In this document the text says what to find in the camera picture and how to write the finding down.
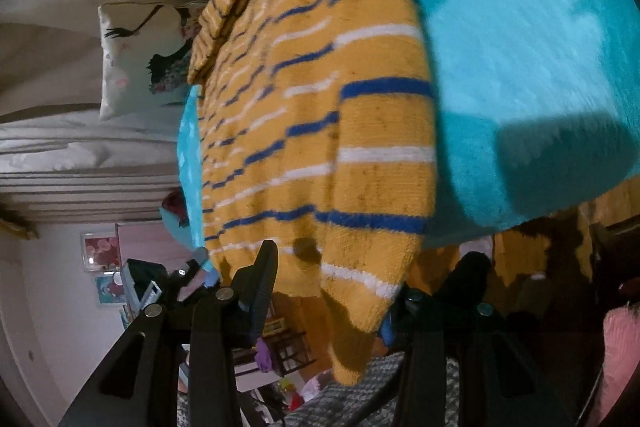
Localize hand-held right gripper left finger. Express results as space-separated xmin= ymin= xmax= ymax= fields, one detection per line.
xmin=57 ymin=239 xmax=279 ymax=427

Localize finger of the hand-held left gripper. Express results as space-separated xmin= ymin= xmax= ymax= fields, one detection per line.
xmin=167 ymin=247 xmax=210 ymax=304

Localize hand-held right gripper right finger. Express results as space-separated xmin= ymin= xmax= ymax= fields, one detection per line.
xmin=380 ymin=252 xmax=576 ymax=427

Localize yellow striped knit sweater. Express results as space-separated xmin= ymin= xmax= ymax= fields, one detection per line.
xmin=187 ymin=0 xmax=438 ymax=385

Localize purple cloth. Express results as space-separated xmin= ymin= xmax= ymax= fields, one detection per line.
xmin=254 ymin=339 xmax=277 ymax=372

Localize dark wooden chair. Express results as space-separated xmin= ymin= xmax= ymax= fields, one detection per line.
xmin=235 ymin=317 xmax=318 ymax=378

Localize person's grey checkered pants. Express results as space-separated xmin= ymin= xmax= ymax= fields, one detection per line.
xmin=285 ymin=352 xmax=416 ymax=427

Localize pink fuzzy cloth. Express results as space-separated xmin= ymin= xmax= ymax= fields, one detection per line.
xmin=585 ymin=307 xmax=640 ymax=427

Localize white bird print pillow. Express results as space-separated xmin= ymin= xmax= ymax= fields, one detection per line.
xmin=97 ymin=2 xmax=208 ymax=122

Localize teal cartoon printed mat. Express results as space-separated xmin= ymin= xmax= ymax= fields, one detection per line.
xmin=160 ymin=0 xmax=636 ymax=253

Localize teal wall picture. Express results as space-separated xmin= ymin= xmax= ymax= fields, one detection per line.
xmin=95 ymin=274 xmax=128 ymax=305

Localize red flower wall picture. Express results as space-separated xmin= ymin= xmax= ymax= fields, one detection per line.
xmin=80 ymin=232 xmax=121 ymax=270

